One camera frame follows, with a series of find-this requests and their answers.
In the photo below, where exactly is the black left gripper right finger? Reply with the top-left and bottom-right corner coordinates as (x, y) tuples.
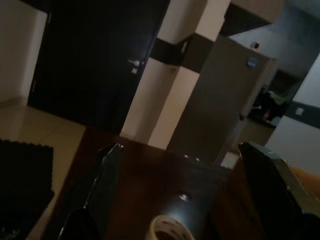
(238, 140), (320, 240)

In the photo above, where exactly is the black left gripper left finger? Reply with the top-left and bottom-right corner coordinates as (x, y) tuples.
(59, 143), (125, 240)

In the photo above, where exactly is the grey refrigerator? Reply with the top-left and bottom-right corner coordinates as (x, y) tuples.
(169, 34), (276, 166)

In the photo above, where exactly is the black door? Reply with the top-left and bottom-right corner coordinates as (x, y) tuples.
(26, 0), (171, 134)

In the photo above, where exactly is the black foam tile mat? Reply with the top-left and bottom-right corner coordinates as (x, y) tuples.
(0, 139), (55, 240)

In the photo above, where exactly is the dark brown wooden table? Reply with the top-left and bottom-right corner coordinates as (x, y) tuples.
(24, 126), (266, 240)

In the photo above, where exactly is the blue sticker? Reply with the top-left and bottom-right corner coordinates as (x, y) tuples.
(245, 56), (259, 69)

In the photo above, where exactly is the beige tape roll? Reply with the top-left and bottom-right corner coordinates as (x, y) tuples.
(149, 215), (193, 240)

